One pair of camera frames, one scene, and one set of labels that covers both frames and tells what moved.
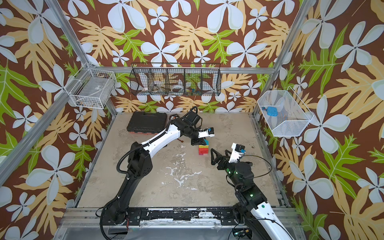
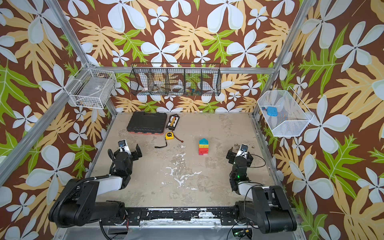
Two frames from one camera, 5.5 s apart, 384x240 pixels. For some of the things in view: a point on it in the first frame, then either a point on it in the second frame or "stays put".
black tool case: (142, 122) stays put
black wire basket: (176, 79) stays put
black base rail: (226, 216) stays put
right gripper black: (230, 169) -> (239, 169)
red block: (202, 151) stays put
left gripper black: (200, 141) -> (134, 154)
